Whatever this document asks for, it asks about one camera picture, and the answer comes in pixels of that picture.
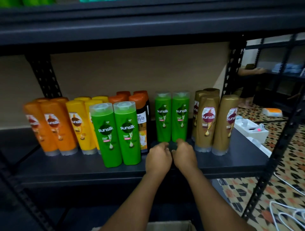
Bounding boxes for cardboard box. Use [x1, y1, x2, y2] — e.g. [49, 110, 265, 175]
[91, 220, 196, 231]

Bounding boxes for black background shelving rack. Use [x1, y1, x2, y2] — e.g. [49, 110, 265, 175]
[245, 33, 305, 115]

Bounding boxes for stack of blue packets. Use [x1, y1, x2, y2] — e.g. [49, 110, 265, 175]
[271, 62, 303, 74]

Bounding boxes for gold shampoo bottle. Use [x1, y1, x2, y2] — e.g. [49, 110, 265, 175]
[194, 95, 220, 153]
[212, 94, 240, 156]
[203, 88, 220, 97]
[191, 90, 206, 141]

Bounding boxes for flat white box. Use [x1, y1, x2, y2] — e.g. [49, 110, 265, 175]
[247, 137, 272, 158]

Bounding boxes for person's left hand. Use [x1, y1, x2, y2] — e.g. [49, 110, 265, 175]
[145, 142, 173, 176]

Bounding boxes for open white box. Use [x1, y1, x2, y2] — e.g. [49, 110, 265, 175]
[234, 118, 270, 144]

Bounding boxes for orange and white packet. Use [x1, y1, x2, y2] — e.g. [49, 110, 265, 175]
[262, 108, 283, 118]

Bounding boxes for person's right forearm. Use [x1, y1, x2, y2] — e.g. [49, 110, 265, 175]
[183, 168, 256, 231]

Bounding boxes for small green shampoo bottle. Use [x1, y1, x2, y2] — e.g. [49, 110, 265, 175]
[155, 91, 172, 143]
[171, 91, 190, 143]

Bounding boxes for person's right hand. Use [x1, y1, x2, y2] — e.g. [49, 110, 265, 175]
[172, 139, 199, 175]

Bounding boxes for white cable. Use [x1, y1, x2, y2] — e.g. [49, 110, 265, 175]
[269, 171, 305, 231]

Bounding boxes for green bottles on shelf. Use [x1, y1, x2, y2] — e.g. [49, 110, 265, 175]
[0, 0, 57, 8]

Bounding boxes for person's left forearm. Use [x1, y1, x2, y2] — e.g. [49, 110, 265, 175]
[100, 172, 168, 231]

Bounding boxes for large green shampoo bottle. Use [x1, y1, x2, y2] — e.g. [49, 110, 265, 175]
[113, 101, 142, 166]
[89, 102, 123, 168]

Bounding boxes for black metal shelving rack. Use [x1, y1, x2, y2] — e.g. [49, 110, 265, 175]
[0, 0, 305, 231]

